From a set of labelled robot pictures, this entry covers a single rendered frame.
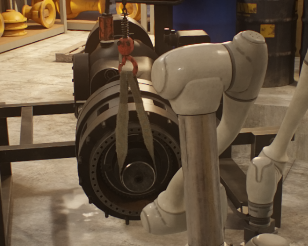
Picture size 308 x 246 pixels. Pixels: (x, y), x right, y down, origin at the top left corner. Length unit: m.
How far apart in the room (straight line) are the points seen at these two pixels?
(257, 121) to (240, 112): 3.49
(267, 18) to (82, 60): 2.13
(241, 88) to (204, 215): 0.36
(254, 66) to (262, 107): 3.55
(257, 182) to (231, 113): 0.50
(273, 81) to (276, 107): 0.60
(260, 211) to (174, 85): 0.83
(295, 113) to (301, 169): 2.93
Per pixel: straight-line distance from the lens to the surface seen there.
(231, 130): 1.87
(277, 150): 2.40
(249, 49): 1.71
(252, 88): 1.77
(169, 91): 1.64
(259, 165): 2.27
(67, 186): 4.82
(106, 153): 2.79
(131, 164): 2.65
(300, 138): 5.29
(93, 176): 2.73
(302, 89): 2.17
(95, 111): 2.94
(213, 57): 1.67
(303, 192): 4.73
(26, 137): 3.97
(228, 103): 1.82
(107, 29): 2.77
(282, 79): 5.85
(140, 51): 4.04
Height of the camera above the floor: 1.86
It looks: 18 degrees down
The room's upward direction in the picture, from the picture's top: 1 degrees counter-clockwise
